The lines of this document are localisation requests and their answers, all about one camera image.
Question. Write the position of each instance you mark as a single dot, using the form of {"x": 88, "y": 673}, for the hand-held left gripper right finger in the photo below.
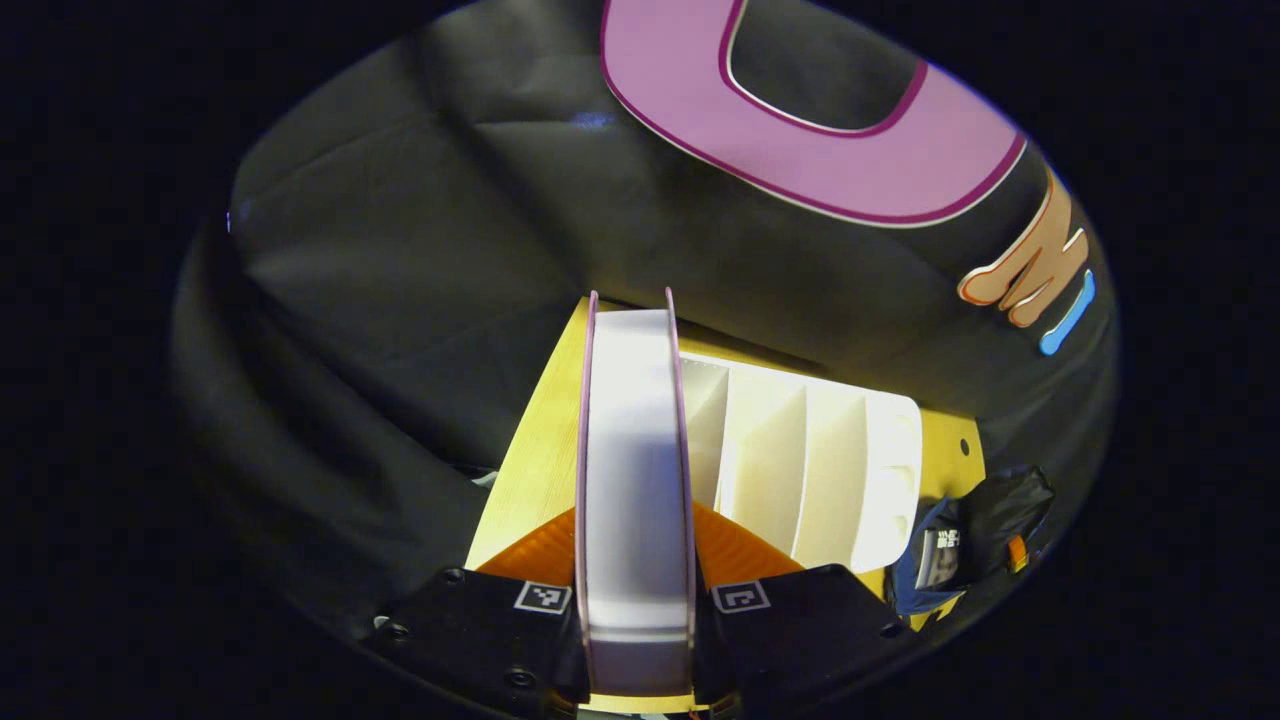
{"x": 800, "y": 630}

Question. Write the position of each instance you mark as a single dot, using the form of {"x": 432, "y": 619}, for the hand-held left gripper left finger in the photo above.
{"x": 480, "y": 630}

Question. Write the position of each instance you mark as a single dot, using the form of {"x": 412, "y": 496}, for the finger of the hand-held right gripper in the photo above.
{"x": 1017, "y": 553}

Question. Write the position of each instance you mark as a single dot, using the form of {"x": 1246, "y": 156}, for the blue schoolbag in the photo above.
{"x": 1010, "y": 500}

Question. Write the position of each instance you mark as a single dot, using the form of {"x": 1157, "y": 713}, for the white bookshelf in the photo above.
{"x": 800, "y": 470}

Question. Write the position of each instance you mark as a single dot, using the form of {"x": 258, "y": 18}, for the pink cover book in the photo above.
{"x": 635, "y": 500}

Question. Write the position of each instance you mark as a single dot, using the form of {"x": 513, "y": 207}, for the black backdrop cloth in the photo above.
{"x": 400, "y": 250}

